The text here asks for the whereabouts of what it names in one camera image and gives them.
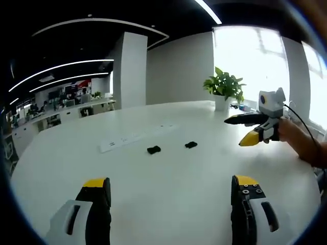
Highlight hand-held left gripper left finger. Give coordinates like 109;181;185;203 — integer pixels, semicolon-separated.
44;177;112;245

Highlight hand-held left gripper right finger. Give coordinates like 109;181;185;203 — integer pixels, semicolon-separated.
230;175;281;245

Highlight person's right hand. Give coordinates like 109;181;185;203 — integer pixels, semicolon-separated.
277;117;301;143

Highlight green potted plant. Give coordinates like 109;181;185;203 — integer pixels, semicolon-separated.
203;66;247;104

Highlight white plant pot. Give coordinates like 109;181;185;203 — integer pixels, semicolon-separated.
213;94;231;112

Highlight white office counter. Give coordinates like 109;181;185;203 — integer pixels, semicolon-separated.
11;98;117;156

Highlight small objects on windowsill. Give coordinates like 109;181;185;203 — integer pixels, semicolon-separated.
229;103;252;112

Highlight white table power strip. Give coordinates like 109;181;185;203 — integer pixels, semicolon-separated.
98;123;182;154

